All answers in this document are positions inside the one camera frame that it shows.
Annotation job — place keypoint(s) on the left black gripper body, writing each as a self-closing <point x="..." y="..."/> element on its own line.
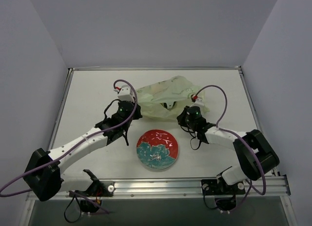
<point x="136" y="111"/>

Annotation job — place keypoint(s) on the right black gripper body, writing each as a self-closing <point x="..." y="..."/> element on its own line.
<point x="183" y="115"/>

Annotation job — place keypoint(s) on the green avocado-print plastic bag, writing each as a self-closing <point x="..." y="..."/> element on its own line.
<point x="176" y="92"/>

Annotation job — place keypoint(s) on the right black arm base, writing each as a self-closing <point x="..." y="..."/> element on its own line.
<point x="224" y="195"/>

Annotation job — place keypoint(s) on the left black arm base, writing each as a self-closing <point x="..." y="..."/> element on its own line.
<point x="97" y="189"/>

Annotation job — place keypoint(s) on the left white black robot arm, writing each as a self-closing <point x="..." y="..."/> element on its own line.
<point x="47" y="166"/>

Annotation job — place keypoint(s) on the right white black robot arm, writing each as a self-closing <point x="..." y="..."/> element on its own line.
<point x="255" y="155"/>

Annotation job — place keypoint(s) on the red and teal flower plate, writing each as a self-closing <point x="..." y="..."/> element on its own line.
<point x="157" y="149"/>

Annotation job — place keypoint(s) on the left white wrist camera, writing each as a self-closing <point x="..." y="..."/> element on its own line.
<point x="125" y="93"/>

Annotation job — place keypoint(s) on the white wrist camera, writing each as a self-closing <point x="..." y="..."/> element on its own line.
<point x="197" y="101"/>
<point x="125" y="93"/>

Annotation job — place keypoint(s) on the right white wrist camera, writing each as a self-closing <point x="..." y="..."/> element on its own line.
<point x="197" y="101"/>

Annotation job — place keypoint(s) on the aluminium front rail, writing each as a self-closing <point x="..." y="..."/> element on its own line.
<point x="170" y="188"/>

